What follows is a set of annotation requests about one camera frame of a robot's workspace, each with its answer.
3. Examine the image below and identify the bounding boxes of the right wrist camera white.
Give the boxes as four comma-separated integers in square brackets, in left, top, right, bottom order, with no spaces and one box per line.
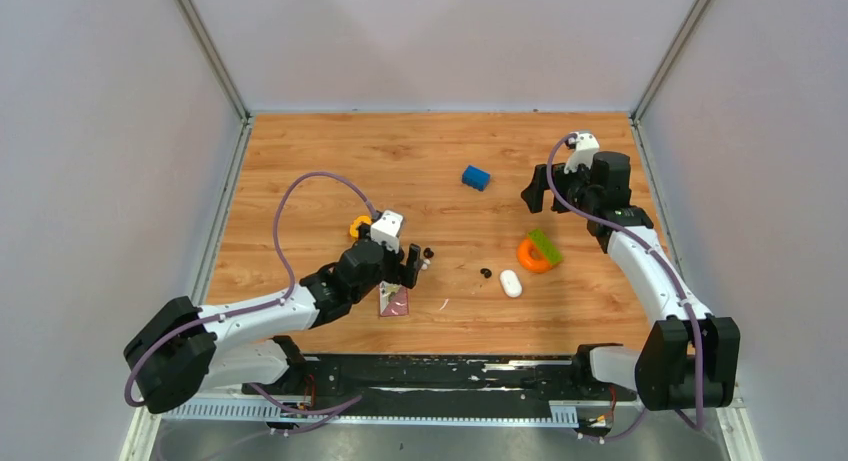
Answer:
[564,131,600,173]

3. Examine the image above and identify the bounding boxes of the white earbud charging case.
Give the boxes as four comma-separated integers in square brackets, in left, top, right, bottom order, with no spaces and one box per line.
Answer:
[499,269,523,298]

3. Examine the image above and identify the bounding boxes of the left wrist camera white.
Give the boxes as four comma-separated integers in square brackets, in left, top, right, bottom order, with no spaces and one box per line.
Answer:
[369,210,405,253]

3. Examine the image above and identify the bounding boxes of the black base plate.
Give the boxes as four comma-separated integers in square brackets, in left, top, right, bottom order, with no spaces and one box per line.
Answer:
[263,354,636,420]

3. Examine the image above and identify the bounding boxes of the red playing card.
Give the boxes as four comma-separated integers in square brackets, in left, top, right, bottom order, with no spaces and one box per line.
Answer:
[378,282,409,318]

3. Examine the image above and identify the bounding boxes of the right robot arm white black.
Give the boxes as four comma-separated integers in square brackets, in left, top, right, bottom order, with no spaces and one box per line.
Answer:
[521,151,741,411]

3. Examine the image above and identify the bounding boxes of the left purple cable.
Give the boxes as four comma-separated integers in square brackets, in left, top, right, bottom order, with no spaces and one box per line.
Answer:
[124,171,380,408]

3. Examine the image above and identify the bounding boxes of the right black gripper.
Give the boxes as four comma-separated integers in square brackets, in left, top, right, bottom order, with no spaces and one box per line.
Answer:
[520,157,599,214]

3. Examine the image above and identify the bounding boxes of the green toy brick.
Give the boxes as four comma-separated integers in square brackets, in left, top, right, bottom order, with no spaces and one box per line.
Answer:
[527,229,563,267]

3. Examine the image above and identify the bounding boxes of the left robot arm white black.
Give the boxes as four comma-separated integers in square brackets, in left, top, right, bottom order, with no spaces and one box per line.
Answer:
[123,239,424,414]

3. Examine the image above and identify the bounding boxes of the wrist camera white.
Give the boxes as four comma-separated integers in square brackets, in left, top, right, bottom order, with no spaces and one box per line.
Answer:
[369,210,405,253]
[564,131,600,173]

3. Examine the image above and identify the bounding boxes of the blue toy brick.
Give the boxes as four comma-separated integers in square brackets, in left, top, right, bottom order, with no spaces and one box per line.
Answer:
[461,165,491,192]

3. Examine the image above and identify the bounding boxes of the orange ring toy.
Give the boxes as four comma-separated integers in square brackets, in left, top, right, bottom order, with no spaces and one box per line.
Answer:
[516,238,553,274]

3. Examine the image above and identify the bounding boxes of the slotted cable duct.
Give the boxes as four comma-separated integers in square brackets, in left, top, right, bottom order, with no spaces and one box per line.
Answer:
[162,398,581,427]

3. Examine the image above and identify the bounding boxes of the yellow traffic light toy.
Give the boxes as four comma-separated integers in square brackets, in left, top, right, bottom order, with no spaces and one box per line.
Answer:
[349,215,373,240]

